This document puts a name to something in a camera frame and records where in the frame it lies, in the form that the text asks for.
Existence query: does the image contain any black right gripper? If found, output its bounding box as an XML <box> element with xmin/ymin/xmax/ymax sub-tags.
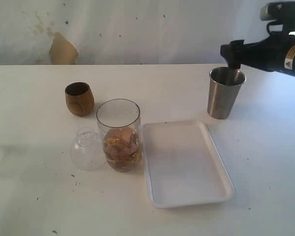
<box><xmin>220</xmin><ymin>31</ymin><xmax>295</xmax><ymax>81</ymax></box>

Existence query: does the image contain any stainless steel tumbler cup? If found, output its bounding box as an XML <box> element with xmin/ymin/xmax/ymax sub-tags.
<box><xmin>207</xmin><ymin>67</ymin><xmax>246</xmax><ymax>119</ymax></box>

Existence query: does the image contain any brown wooden blocks pile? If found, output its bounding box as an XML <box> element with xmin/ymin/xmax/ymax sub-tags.
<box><xmin>103</xmin><ymin>127</ymin><xmax>141</xmax><ymax>172</ymax></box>

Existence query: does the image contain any round brown wooden cup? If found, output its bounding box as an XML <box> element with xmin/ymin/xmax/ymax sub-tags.
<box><xmin>65</xmin><ymin>82</ymin><xmax>94</xmax><ymax>117</ymax></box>

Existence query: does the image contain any clear plastic dome lid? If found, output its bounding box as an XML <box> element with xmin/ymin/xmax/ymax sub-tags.
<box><xmin>70</xmin><ymin>127</ymin><xmax>106</xmax><ymax>171</ymax></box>

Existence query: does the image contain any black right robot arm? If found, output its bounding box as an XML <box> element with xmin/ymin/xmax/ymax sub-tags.
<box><xmin>220</xmin><ymin>31</ymin><xmax>295</xmax><ymax>77</ymax></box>

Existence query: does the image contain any clear plastic jar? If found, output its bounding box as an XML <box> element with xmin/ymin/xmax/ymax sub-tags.
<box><xmin>95</xmin><ymin>99</ymin><xmax>141</xmax><ymax>173</ymax></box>

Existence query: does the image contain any white rectangular plastic tray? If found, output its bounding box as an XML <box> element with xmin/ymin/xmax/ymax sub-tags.
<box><xmin>142</xmin><ymin>120</ymin><xmax>234</xmax><ymax>208</ymax></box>

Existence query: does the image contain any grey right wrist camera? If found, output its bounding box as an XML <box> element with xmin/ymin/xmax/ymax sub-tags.
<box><xmin>260</xmin><ymin>1</ymin><xmax>295</xmax><ymax>34</ymax></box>

